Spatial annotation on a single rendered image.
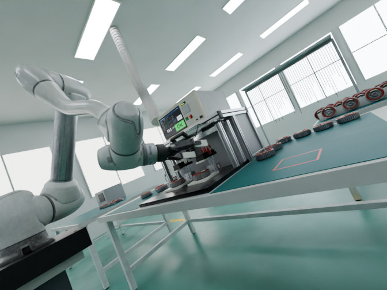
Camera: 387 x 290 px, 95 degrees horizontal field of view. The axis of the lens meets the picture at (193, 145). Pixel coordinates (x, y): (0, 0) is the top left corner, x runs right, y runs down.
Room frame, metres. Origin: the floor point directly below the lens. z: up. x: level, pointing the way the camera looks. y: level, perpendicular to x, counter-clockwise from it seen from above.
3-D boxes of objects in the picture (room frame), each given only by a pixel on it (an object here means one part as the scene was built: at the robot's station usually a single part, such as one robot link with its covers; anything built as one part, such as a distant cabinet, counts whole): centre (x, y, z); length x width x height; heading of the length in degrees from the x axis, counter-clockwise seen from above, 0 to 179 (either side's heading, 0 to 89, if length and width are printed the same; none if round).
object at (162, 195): (1.19, 0.11, 0.76); 0.64 x 0.47 x 0.02; 49
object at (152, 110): (2.57, 0.39, 2.42); 0.43 x 0.31 x 1.79; 49
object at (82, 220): (2.88, 1.78, 0.38); 1.85 x 1.10 x 0.75; 49
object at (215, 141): (1.37, -0.05, 0.92); 0.66 x 0.01 x 0.30; 49
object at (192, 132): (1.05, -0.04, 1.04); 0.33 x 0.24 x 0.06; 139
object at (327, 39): (3.76, -2.39, 0.97); 1.84 x 0.50 x 1.93; 49
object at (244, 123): (1.27, -0.39, 0.91); 0.28 x 0.03 x 0.32; 139
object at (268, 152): (1.05, -0.36, 0.77); 0.11 x 0.11 x 0.04
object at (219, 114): (1.42, -0.09, 1.09); 0.68 x 0.44 x 0.05; 49
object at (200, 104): (1.41, -0.10, 1.22); 0.44 x 0.39 x 0.20; 49
